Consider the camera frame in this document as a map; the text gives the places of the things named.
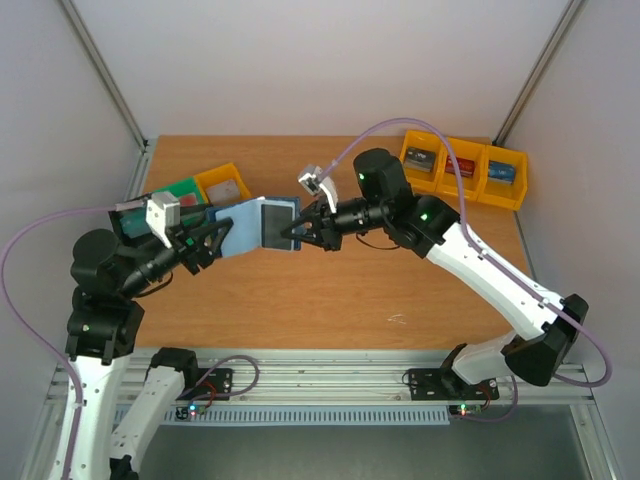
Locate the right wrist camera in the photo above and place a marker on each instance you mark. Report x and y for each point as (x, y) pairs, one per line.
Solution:
(313, 180)

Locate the yellow bin far right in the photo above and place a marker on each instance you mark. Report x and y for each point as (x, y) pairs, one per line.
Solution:
(507, 196)

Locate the black card stack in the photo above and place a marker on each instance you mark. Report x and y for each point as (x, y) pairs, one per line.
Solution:
(419, 159)

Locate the white card stack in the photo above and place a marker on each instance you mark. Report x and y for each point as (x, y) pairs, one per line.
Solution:
(223, 193)

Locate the red spot card stack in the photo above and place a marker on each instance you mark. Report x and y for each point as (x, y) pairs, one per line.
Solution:
(189, 199)

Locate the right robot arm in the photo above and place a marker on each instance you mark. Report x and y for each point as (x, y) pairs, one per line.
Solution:
(543, 323)

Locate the corner aluminium profile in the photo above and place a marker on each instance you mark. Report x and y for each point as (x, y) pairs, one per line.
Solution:
(559, 34)
(103, 72)

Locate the yellow bin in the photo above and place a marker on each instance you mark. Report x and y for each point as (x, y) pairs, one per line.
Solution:
(507, 196)
(471, 186)
(421, 181)
(221, 173)

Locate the right controller board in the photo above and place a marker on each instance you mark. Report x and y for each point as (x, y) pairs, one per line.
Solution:
(465, 410)

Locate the yellow bin left side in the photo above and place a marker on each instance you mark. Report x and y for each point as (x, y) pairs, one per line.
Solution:
(221, 173)

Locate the left controller board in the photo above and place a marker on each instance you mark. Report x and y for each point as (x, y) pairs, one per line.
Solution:
(189, 413)

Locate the yellow bin middle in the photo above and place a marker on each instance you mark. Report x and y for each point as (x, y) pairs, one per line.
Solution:
(471, 186)

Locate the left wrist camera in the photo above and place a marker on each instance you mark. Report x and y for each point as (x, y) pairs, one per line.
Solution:
(162, 213)

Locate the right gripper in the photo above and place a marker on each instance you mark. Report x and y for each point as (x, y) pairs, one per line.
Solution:
(325, 226)

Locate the left corner aluminium profile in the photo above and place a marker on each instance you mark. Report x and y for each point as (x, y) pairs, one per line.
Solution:
(103, 72)

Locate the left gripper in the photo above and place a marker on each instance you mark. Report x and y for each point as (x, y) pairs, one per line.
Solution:
(199, 249)

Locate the aluminium rail base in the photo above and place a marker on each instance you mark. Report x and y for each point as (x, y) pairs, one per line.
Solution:
(322, 377)

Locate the black bin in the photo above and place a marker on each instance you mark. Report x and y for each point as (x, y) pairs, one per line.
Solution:
(114, 217)

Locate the yellow bin far left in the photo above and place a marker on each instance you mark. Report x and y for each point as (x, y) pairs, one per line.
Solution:
(421, 181)

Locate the controller board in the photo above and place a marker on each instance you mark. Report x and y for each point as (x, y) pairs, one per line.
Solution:
(465, 410)
(189, 413)

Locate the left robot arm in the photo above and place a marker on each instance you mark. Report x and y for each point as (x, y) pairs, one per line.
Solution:
(101, 335)

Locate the green bin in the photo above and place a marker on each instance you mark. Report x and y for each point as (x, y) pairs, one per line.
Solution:
(185, 186)

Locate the teal card stack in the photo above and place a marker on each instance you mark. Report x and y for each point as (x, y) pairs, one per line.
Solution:
(133, 223)

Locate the blue card stack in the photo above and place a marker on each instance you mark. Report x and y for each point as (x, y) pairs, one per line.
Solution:
(501, 172)

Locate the grey slotted cable duct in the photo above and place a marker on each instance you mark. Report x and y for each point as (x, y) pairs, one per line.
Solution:
(272, 416)

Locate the right corner aluminium profile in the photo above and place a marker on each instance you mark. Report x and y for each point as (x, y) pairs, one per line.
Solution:
(559, 34)

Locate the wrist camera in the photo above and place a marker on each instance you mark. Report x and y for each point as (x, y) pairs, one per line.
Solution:
(162, 213)
(313, 180)

